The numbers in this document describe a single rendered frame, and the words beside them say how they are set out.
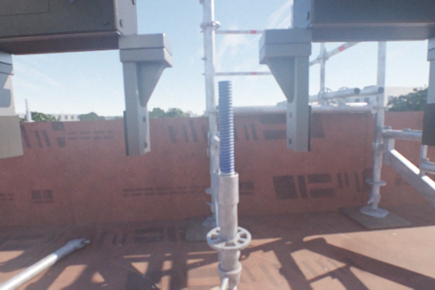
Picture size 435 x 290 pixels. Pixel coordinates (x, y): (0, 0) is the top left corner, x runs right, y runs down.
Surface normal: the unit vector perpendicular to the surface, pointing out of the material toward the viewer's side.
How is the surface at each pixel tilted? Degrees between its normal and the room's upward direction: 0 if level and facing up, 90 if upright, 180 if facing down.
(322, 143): 90
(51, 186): 90
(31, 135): 90
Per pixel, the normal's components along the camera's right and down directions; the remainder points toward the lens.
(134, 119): -0.02, 0.12
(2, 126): 1.00, -0.03
